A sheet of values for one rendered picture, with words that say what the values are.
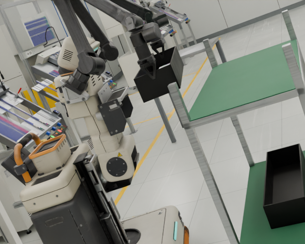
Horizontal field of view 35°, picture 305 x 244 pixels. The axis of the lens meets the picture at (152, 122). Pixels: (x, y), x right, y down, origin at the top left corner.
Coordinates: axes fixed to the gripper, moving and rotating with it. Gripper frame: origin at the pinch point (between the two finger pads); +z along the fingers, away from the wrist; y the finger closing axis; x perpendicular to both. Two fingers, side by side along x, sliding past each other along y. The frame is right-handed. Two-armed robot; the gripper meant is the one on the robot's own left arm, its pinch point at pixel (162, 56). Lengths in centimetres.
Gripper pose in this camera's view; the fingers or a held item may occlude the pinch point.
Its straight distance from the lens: 263.3
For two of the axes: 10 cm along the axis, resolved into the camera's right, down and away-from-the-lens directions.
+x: -9.2, 3.5, 1.8
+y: 0.8, -2.9, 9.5
